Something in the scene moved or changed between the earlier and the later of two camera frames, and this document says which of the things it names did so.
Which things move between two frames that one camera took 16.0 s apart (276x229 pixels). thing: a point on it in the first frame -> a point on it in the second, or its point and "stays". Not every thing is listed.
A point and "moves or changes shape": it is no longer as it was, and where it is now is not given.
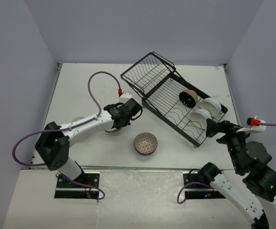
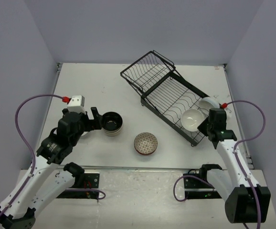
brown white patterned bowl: x=145 y=143 stays
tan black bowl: x=188 y=98 moves or changes shape
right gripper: x=224 y=126 -> x=201 y=127
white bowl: x=212 y=105 stays
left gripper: x=118 y=105 -> x=95 y=123
